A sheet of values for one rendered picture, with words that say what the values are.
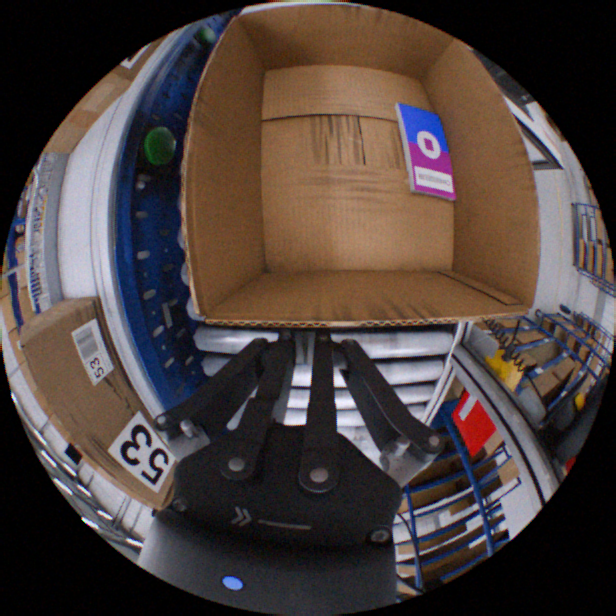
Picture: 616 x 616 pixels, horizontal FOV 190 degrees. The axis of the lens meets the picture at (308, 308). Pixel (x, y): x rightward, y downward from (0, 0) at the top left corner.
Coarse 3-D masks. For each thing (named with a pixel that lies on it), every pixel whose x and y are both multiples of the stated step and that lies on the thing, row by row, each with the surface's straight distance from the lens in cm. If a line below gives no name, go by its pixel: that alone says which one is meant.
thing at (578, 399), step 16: (560, 400) 34; (576, 400) 34; (592, 400) 32; (560, 416) 34; (576, 416) 34; (592, 416) 31; (560, 432) 35; (576, 432) 32; (560, 448) 34; (576, 448) 33; (560, 464) 35
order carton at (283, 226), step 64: (256, 64) 38; (320, 64) 43; (384, 64) 44; (448, 64) 40; (192, 128) 16; (256, 128) 31; (320, 128) 32; (384, 128) 34; (448, 128) 37; (512, 128) 28; (192, 192) 14; (256, 192) 27; (320, 192) 27; (384, 192) 28; (512, 192) 26; (192, 256) 13; (256, 256) 24; (320, 256) 26; (384, 256) 28; (448, 256) 33; (512, 256) 25; (256, 320) 12; (320, 320) 11; (384, 320) 12; (448, 320) 14
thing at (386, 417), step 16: (352, 352) 13; (352, 368) 12; (368, 368) 11; (352, 384) 12; (368, 384) 10; (384, 384) 11; (368, 400) 10; (384, 400) 10; (400, 400) 10; (368, 416) 11; (384, 416) 9; (400, 416) 9; (384, 432) 10; (400, 432) 9; (416, 432) 9; (432, 432) 9; (416, 448) 9; (432, 448) 9
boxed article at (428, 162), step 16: (400, 112) 35; (416, 112) 36; (400, 128) 34; (416, 128) 34; (432, 128) 36; (416, 144) 32; (432, 144) 34; (416, 160) 31; (432, 160) 32; (448, 160) 34; (416, 176) 30; (432, 176) 31; (448, 176) 33; (416, 192) 30; (432, 192) 30; (448, 192) 32
